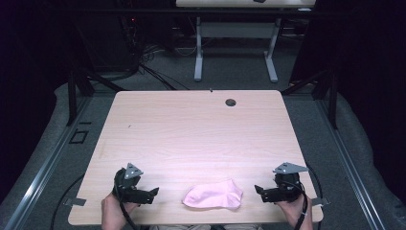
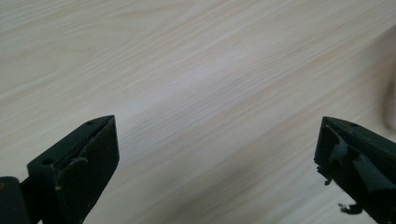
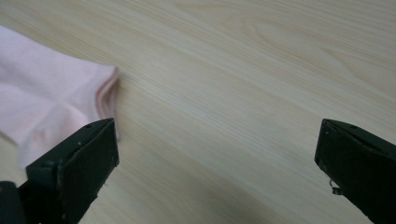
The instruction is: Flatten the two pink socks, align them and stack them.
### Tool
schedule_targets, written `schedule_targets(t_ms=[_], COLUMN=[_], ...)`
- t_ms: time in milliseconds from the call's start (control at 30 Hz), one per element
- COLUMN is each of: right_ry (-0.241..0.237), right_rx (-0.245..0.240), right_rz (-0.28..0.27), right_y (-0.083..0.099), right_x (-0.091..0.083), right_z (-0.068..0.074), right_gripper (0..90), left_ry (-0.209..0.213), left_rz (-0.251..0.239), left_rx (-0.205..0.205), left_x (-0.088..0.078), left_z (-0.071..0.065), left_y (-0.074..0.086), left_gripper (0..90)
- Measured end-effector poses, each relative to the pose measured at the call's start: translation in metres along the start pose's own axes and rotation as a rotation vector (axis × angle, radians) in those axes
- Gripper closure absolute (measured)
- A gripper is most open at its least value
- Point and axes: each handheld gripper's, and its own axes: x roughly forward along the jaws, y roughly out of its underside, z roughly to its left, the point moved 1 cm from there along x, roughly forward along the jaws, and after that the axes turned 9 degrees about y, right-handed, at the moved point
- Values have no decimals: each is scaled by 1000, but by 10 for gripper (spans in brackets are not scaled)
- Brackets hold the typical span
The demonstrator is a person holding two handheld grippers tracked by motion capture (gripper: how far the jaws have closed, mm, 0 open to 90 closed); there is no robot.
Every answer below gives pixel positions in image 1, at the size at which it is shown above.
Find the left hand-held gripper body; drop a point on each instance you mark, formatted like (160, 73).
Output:
(127, 185)

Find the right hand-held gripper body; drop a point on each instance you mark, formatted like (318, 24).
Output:
(287, 187)

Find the pink sock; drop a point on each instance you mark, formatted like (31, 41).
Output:
(214, 196)

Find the person's right hand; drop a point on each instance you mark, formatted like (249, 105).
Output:
(297, 212)

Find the person's left hand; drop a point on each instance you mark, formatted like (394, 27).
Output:
(115, 212)

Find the short black tape strip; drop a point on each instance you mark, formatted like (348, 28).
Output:
(85, 123)

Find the black metal stand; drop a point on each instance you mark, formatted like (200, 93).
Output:
(332, 99)
(72, 96)

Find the white-legged desk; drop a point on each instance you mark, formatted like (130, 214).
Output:
(236, 30)

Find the grey metal table bracket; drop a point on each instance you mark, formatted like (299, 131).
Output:
(320, 201)
(76, 202)

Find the aluminium floor rail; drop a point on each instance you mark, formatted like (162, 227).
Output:
(348, 166)
(44, 169)

